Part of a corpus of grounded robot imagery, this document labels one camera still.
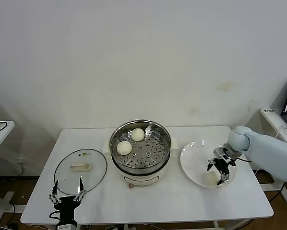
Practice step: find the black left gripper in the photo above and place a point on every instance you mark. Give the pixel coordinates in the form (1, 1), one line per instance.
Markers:
(67, 204)

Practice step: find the white wall socket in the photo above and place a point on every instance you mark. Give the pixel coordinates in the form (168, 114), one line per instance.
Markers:
(21, 163)

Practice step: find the cream electric cooker pot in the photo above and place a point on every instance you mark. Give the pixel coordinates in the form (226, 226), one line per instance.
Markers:
(143, 177)

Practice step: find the stainless steel steamer basket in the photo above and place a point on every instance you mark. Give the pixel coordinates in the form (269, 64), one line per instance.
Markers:
(153, 153)

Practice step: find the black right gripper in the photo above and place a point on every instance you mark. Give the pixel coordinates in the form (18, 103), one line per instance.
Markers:
(222, 165)

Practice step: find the white steamed baozi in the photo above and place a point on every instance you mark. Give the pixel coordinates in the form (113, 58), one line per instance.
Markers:
(210, 178)
(137, 134)
(124, 147)

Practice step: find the white round plate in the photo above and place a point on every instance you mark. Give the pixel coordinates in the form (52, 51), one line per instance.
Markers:
(194, 163)

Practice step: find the white side table with label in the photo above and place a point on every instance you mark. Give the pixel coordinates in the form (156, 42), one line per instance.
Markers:
(270, 117)

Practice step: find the round glass lid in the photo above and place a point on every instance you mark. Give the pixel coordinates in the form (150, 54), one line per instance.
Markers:
(93, 165)

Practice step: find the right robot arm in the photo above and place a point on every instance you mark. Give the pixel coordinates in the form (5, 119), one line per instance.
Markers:
(266, 148)

